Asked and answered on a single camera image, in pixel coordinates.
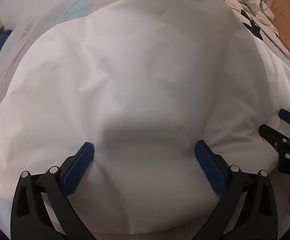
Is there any white and black hooded jacket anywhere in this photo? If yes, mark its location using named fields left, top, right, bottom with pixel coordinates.
left=0, top=0, right=290, bottom=235

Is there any beige and black jacket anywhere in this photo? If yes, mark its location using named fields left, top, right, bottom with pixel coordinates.
left=223, top=0, right=290, bottom=60

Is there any striped bed duvet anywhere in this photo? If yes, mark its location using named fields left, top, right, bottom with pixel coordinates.
left=0, top=0, right=290, bottom=239

